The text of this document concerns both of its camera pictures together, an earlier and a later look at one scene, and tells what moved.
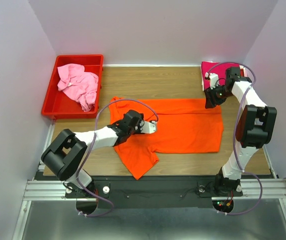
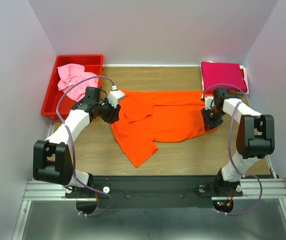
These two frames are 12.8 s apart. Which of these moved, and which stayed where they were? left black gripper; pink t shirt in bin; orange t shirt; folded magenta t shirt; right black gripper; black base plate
Moved: left black gripper; orange t shirt; right black gripper
Stayed: black base plate; pink t shirt in bin; folded magenta t shirt
